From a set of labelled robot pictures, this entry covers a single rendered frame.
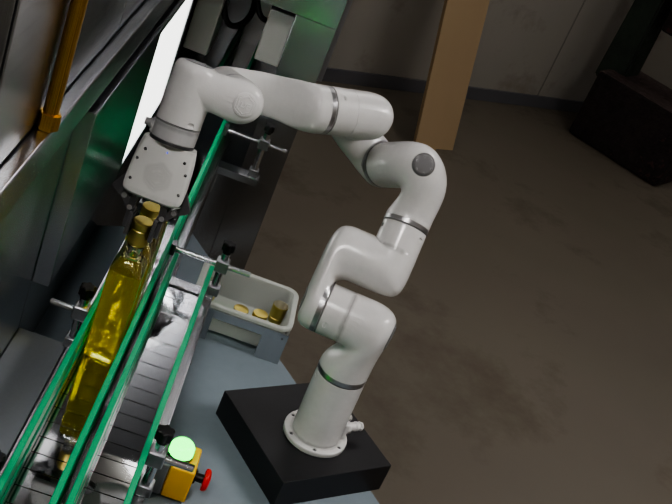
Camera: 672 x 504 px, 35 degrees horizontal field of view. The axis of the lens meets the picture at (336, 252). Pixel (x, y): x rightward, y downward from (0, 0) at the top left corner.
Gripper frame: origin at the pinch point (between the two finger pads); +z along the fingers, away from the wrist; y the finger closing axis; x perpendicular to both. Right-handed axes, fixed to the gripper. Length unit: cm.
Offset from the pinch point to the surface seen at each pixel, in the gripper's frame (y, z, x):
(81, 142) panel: -12.9, -10.5, -4.2
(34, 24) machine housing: -14, -31, -50
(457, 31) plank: 79, -52, 393
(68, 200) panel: -12.5, 0.0, -1.3
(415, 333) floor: 90, 61, 218
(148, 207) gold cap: -0.5, -2.2, 4.6
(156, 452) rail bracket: 15.9, 25.6, -24.3
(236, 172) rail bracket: 8, 4, 97
